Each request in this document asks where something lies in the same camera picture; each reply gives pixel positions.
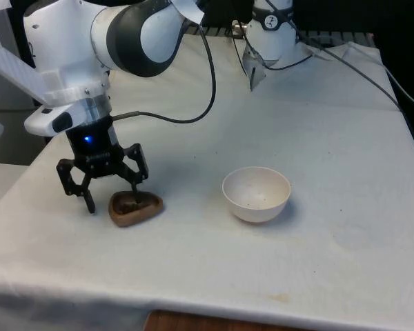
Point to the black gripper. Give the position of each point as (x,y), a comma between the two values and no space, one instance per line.
(93,141)

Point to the coffee beans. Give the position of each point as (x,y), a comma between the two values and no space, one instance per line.
(127,207)

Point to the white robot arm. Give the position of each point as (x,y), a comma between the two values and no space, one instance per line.
(72,34)

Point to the white bowl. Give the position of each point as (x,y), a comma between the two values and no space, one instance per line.
(258,207)

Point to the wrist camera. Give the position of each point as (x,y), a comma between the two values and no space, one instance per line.
(41,122)

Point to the white plastic bracket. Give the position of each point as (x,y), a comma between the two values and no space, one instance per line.
(10,69)

